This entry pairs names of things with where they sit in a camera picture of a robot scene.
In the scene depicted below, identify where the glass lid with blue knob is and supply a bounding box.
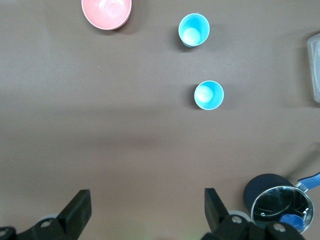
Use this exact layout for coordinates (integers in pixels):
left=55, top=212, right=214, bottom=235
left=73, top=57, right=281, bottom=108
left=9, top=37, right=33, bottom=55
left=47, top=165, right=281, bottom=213
left=250, top=185, right=314, bottom=235

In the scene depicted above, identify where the pink bowl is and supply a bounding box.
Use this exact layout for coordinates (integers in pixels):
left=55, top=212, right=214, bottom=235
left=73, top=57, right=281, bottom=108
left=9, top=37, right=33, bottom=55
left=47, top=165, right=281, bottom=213
left=81, top=0, right=132, bottom=31

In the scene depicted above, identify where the clear plastic lidded container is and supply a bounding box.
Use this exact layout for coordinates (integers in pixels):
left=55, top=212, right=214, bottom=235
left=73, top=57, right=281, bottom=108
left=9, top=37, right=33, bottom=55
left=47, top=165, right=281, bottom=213
left=306, top=33, right=320, bottom=103

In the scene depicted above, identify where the blue plastic cup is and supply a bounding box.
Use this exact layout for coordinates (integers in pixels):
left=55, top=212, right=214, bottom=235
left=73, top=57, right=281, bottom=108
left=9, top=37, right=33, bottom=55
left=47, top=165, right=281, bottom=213
left=177, top=13, right=211, bottom=48
left=193, top=80, right=225, bottom=111

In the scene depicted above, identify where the dark saucepan with blue handle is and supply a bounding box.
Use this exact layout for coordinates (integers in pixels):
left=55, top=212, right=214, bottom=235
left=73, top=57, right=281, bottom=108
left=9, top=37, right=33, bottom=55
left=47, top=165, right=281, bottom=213
left=243, top=171, right=320, bottom=235

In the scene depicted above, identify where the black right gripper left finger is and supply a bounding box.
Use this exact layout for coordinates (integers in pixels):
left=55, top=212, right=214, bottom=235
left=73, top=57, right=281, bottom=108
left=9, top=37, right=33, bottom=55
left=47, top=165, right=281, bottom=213
left=0, top=189, right=92, bottom=240

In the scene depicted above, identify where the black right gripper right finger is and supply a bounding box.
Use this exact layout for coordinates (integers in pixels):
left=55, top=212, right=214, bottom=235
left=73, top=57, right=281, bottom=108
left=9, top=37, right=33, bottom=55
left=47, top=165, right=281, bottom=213
left=204, top=187, right=309, bottom=240

